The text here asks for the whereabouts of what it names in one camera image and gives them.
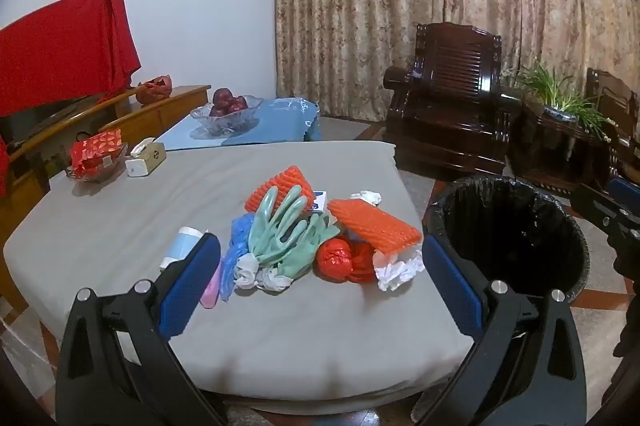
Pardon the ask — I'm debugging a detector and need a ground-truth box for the red bag on cabinet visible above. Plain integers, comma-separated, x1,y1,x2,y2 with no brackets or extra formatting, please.
135,75,174,106

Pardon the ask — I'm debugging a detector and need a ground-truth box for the red cloth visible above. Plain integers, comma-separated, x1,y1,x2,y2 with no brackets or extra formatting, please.
0,0,143,197

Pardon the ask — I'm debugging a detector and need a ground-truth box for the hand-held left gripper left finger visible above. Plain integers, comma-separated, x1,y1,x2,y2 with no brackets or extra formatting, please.
55,232,228,426

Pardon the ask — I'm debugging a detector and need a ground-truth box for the orange foam net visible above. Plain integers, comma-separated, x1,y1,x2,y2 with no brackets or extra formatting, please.
245,165,317,213
327,198,424,255

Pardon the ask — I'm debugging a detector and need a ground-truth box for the white tissue box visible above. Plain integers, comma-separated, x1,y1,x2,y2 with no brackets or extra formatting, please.
125,138,168,178

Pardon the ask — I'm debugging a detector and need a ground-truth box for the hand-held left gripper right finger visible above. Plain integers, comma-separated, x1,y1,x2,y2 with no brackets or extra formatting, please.
412,234,590,426

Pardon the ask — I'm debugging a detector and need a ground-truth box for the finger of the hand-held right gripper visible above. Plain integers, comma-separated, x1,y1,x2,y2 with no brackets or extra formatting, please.
570,183,640,253
607,177,640,215

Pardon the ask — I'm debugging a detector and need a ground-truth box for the red patterned packet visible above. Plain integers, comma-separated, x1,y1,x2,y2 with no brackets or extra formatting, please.
69,130,124,171

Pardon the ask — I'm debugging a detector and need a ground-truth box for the pink drawstring bag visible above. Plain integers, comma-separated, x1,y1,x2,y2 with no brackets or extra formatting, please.
199,256,223,309

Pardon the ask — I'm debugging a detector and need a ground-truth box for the blue tablecloth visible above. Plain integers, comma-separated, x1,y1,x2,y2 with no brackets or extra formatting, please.
152,96,324,152

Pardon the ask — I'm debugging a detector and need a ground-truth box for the glass fruit bowl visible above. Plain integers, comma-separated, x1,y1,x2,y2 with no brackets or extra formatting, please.
190,94,264,137

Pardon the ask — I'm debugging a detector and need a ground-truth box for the red plastic bag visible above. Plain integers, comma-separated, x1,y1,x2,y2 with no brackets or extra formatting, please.
314,236,377,283

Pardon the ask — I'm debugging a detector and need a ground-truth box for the crumpled white tissue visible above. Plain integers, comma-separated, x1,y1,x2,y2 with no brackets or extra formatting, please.
234,253,262,289
350,190,384,207
372,248,426,292
257,267,294,292

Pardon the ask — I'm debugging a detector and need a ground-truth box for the small glass dish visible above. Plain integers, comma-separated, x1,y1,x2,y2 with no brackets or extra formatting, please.
65,143,129,183

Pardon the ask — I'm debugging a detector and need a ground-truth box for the blue plastic bag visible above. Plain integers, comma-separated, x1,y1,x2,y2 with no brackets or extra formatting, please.
219,213,257,303

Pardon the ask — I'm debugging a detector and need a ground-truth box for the dark wooden side table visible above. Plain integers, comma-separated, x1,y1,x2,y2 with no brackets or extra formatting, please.
514,102,603,197

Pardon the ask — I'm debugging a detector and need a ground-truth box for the dark wooden armchair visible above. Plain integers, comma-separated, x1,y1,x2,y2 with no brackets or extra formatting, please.
383,22,524,179
575,68,640,193

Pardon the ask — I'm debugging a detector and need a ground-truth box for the green potted plant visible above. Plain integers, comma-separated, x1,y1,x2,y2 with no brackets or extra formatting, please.
504,60,619,143

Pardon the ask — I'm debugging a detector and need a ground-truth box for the television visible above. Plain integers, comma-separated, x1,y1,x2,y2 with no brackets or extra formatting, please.
0,93,103,147

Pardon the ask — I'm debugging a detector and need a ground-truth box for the black-lined trash bin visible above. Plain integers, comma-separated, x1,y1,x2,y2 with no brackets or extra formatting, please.
422,176,592,305

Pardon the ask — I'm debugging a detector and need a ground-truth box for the green rubber glove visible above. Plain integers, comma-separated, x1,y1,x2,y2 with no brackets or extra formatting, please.
276,213,342,279
247,185,309,265

